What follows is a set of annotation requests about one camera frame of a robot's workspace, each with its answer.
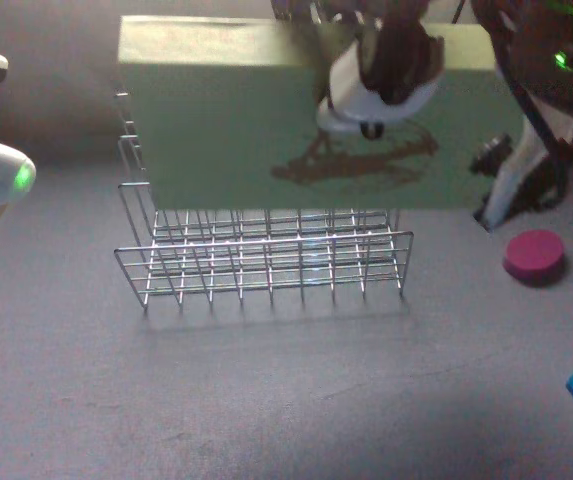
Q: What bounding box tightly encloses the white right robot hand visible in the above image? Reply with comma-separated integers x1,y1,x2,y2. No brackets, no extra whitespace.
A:
270,0,558,140

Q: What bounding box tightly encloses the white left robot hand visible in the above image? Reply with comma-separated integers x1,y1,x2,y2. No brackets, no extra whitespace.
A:
0,17,38,212

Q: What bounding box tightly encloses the light green book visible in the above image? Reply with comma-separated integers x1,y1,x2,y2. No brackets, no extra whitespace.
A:
117,14,530,212

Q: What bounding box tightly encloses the pink round disc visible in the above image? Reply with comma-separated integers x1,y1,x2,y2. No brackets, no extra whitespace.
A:
502,228,567,288

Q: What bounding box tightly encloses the grey table cloth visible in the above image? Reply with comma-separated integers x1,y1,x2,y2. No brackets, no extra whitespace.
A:
0,124,573,480

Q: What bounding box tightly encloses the silver wire file rack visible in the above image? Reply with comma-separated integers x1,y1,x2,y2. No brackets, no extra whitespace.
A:
113,87,416,312

